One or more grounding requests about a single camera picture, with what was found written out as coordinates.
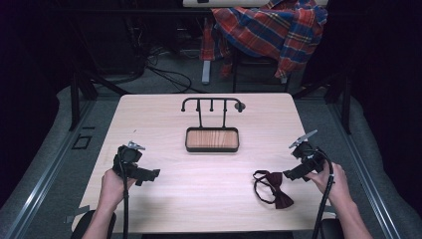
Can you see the aluminium rail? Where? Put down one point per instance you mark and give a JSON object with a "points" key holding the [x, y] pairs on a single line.
{"points": [[365, 172], [43, 172]]}

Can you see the person's right hand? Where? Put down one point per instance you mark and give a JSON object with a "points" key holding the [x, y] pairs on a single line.
{"points": [[329, 183]]}

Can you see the red blue plaid shirt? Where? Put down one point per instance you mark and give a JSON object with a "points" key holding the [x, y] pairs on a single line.
{"points": [[275, 31]]}

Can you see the dark red bow tie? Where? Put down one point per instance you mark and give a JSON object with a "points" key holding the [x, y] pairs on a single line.
{"points": [[277, 191]]}

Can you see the black chair frame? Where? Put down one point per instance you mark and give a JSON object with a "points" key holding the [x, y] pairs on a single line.
{"points": [[236, 71]]}

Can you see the black rack with wooden tray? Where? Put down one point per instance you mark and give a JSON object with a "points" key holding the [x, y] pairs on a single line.
{"points": [[211, 139]]}

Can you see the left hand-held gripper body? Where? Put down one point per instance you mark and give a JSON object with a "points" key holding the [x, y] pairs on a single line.
{"points": [[127, 158]]}

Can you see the black metal stand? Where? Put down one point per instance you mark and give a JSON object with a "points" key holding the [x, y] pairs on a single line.
{"points": [[79, 96], [341, 99]]}

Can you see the white table leg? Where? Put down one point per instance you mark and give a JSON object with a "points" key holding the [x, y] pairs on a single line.
{"points": [[206, 71]]}

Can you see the person's left hand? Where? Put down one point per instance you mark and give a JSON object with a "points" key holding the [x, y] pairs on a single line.
{"points": [[113, 190]]}

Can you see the black armrest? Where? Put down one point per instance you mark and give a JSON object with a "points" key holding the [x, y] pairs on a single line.
{"points": [[331, 229], [91, 225]]}

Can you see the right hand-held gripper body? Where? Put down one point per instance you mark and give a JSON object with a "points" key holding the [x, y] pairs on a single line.
{"points": [[308, 156]]}

